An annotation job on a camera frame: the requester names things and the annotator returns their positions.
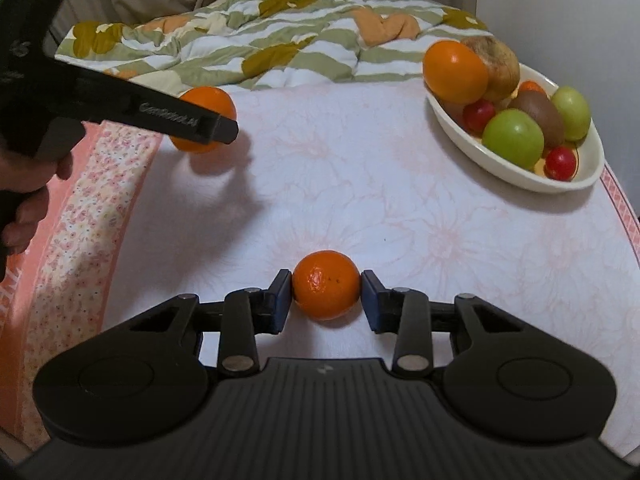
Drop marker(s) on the white pink floral towel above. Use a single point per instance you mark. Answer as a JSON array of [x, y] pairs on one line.
[[350, 200]]

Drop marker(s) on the small orange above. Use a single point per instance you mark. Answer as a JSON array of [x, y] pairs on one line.
[[326, 285]]

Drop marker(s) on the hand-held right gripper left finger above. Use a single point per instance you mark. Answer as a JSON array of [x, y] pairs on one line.
[[280, 305]]

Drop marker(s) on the brown round fruit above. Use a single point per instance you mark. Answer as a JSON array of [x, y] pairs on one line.
[[500, 65]]

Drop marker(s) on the tiny orange fruit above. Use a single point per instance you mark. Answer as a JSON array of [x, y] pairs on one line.
[[531, 87]]

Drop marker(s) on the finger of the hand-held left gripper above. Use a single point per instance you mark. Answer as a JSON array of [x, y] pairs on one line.
[[220, 127]]

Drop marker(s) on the brown kiwi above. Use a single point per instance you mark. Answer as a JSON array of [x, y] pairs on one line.
[[537, 112]]

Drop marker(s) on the green apple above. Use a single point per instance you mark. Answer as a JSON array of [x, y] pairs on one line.
[[571, 112], [513, 138]]

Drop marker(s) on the green striped floral blanket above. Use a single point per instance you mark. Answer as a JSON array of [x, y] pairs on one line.
[[300, 45]]

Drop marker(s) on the white oval bowl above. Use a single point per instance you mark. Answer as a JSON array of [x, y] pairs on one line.
[[500, 172]]

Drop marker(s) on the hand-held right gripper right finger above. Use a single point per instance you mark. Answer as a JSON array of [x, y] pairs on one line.
[[372, 305]]

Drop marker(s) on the person's left hand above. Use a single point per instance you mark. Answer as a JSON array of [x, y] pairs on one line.
[[30, 180]]

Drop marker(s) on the red tomato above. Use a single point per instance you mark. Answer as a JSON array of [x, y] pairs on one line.
[[560, 162], [477, 116]]

